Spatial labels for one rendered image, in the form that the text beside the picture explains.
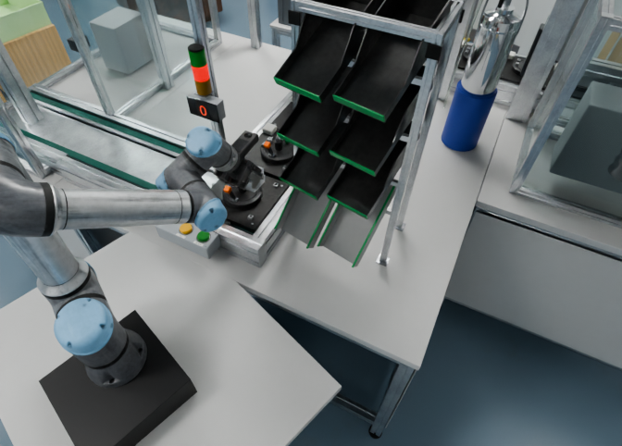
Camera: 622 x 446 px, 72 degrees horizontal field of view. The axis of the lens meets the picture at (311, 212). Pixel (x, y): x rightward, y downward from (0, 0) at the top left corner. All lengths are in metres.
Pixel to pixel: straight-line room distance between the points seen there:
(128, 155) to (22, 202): 1.07
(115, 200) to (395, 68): 0.65
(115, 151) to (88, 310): 0.93
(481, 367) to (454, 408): 0.26
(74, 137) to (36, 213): 1.24
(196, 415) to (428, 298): 0.76
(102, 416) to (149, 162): 0.96
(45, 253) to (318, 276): 0.79
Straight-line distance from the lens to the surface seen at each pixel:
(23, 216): 0.84
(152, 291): 1.48
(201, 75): 1.45
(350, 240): 1.31
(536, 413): 2.40
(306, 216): 1.34
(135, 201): 0.90
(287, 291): 1.40
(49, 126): 2.17
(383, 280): 1.44
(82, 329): 1.11
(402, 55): 1.04
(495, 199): 1.81
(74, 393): 1.32
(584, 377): 2.58
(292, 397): 1.27
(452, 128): 1.91
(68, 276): 1.15
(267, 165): 1.62
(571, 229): 1.83
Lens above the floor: 2.06
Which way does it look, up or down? 49 degrees down
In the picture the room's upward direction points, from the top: 1 degrees clockwise
